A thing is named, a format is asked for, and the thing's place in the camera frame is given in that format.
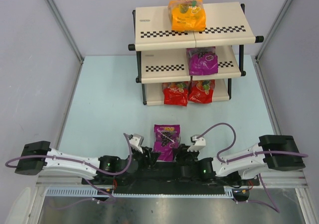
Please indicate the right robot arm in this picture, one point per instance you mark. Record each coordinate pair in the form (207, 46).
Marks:
(272, 152)

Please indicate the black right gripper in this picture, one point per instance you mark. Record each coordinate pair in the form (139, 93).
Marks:
(183, 154)

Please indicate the grey cable duct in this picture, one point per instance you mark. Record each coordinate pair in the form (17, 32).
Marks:
(191, 192)

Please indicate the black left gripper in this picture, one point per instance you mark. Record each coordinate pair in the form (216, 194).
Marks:
(147, 157)

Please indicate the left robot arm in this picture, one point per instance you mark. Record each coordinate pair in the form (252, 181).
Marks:
(38, 156)

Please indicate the red fruit gummy bag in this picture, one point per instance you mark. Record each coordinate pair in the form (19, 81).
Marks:
(175, 93)
(201, 92)

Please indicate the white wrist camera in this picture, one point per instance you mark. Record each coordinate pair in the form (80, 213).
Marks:
(198, 143)
(136, 141)

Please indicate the orange mango gummy bag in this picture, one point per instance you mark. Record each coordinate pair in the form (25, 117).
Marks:
(187, 15)

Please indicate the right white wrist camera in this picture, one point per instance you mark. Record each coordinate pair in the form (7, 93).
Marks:
(198, 143)

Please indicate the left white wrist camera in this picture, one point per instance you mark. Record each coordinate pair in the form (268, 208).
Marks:
(136, 141)

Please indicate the purple grape gummy bag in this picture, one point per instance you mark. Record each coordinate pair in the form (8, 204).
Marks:
(202, 61)
(167, 138)

